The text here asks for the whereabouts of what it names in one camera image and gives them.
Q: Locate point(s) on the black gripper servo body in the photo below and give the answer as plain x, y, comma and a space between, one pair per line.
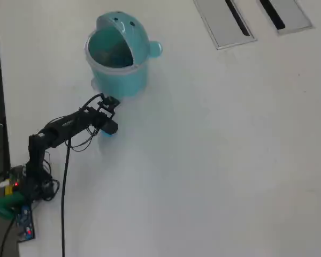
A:
109, 127

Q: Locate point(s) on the green table clamp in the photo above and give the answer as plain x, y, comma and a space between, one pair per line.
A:
2, 206

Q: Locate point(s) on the teal domed plastic bin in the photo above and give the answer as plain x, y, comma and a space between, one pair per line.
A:
123, 75

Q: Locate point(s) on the blue circuit board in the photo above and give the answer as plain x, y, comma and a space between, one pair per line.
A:
25, 219

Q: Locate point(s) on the controller board with red LED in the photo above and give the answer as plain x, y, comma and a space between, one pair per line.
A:
16, 175

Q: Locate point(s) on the yellow plastic piece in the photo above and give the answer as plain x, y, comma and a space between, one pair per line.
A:
8, 189

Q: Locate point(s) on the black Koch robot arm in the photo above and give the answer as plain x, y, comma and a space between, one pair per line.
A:
67, 125

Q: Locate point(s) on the blue lego cube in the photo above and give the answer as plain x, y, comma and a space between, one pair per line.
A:
108, 134

